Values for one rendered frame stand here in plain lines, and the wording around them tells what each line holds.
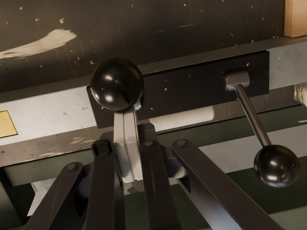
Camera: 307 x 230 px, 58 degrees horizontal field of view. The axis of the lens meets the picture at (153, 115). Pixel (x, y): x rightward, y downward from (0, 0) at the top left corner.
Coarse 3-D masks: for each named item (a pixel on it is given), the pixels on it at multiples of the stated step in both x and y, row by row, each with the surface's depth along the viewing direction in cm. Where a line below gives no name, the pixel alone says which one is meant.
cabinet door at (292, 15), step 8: (288, 0) 32; (296, 0) 31; (304, 0) 31; (288, 8) 32; (296, 8) 31; (304, 8) 31; (288, 16) 32; (296, 16) 32; (304, 16) 32; (288, 24) 33; (296, 24) 32; (304, 24) 32; (288, 32) 33; (296, 32) 32; (304, 32) 32
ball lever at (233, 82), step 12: (240, 72) 30; (228, 84) 30; (240, 84) 30; (240, 96) 29; (252, 108) 28; (252, 120) 27; (264, 132) 26; (264, 144) 26; (264, 156) 24; (276, 156) 23; (288, 156) 23; (264, 168) 24; (276, 168) 23; (288, 168) 23; (264, 180) 24; (276, 180) 23; (288, 180) 23
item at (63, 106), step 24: (240, 48) 32; (264, 48) 31; (288, 48) 31; (144, 72) 31; (288, 72) 32; (0, 96) 32; (24, 96) 30; (48, 96) 30; (72, 96) 30; (24, 120) 31; (48, 120) 31; (72, 120) 31; (0, 144) 32
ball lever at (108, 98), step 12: (108, 60) 19; (120, 60) 19; (96, 72) 19; (108, 72) 18; (120, 72) 18; (132, 72) 18; (96, 84) 18; (108, 84) 18; (120, 84) 18; (132, 84) 18; (96, 96) 19; (108, 96) 18; (120, 96) 18; (132, 96) 19; (108, 108) 19; (120, 108) 19
